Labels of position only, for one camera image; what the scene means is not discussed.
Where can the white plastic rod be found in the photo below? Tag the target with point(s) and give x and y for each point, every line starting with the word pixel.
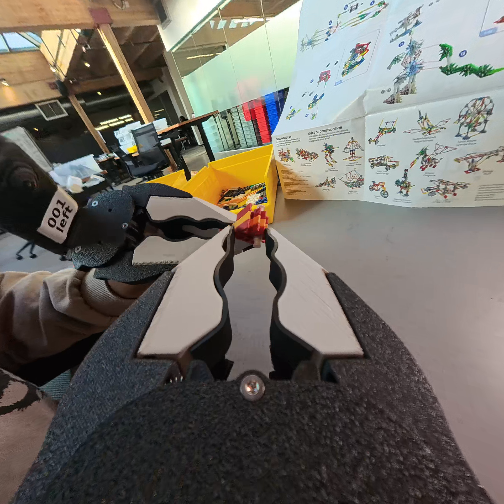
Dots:
pixel 258 241

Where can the stack of clear crates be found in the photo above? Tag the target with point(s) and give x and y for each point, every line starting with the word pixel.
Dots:
pixel 236 126

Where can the thick wooden post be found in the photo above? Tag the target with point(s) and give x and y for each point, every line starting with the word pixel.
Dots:
pixel 126 74

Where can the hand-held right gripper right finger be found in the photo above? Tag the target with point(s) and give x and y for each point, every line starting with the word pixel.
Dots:
pixel 315 311

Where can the large yellow plastic bin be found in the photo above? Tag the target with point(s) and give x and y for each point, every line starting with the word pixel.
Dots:
pixel 244 165

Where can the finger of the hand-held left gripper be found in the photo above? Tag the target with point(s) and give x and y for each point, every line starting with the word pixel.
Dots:
pixel 169 250
pixel 177 206

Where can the printed instruction sheet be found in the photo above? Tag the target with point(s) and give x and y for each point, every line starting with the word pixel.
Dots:
pixel 393 98

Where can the person's beige sweatshirt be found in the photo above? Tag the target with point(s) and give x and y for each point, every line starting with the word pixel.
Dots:
pixel 19 441

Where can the person's left forearm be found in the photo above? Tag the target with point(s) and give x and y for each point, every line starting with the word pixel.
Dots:
pixel 47 315

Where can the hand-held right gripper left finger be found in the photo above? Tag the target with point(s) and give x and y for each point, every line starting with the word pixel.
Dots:
pixel 185 311

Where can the wall air vent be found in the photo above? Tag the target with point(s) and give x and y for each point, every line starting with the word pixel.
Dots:
pixel 51 110

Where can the small yellow plastic bin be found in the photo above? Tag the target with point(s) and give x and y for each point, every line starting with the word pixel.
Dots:
pixel 169 179

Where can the stack of blue crates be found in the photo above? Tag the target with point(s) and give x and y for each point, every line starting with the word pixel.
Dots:
pixel 275 110

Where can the pile of colourful toy pieces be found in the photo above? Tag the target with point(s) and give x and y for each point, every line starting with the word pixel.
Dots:
pixel 244 195

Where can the person's left hand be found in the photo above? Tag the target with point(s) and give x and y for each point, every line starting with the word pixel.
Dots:
pixel 128 290

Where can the clear plastic container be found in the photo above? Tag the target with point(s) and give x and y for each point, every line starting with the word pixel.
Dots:
pixel 78 169

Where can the black office chair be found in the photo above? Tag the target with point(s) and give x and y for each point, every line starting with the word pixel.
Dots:
pixel 147 149

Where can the stack of red crates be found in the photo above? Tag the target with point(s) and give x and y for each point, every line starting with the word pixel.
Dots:
pixel 254 118

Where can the red and yellow connector stack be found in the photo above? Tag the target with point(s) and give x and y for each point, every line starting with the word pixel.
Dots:
pixel 250 224

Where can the white storage bins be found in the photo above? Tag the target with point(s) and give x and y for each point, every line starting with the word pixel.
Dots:
pixel 126 134

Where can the long black frame table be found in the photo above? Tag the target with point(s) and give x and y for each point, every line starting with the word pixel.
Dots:
pixel 189 120

